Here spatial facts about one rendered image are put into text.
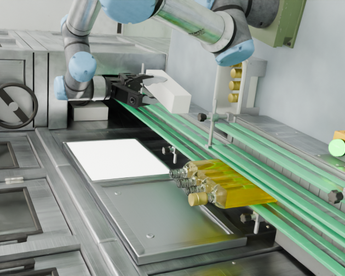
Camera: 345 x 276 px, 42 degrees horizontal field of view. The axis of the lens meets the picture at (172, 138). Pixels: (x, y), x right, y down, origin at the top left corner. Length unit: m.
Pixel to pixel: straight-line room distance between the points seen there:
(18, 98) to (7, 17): 2.77
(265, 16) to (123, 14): 0.55
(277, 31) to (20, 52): 1.15
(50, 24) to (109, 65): 2.77
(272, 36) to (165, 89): 0.37
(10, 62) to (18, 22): 2.76
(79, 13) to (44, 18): 3.63
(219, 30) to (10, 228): 0.82
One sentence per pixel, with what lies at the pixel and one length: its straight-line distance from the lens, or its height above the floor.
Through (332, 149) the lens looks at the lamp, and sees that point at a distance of 1.24.
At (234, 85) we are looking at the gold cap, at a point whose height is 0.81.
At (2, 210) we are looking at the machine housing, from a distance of 1.54.
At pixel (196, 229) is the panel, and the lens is 1.37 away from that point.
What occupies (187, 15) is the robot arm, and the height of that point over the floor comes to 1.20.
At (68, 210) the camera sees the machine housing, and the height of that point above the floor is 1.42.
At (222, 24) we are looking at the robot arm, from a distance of 1.25.
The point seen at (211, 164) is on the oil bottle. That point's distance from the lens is 1.42.
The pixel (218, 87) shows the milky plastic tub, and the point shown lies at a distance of 1.72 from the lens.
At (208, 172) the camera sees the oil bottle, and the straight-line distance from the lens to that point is 1.37.
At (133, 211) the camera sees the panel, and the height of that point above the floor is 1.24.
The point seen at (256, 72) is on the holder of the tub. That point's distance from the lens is 1.59.
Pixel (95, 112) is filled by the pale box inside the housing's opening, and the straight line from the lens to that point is 2.38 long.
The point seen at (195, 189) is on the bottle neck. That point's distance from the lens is 1.29.
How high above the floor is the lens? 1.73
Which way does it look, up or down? 26 degrees down
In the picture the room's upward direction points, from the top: 93 degrees counter-clockwise
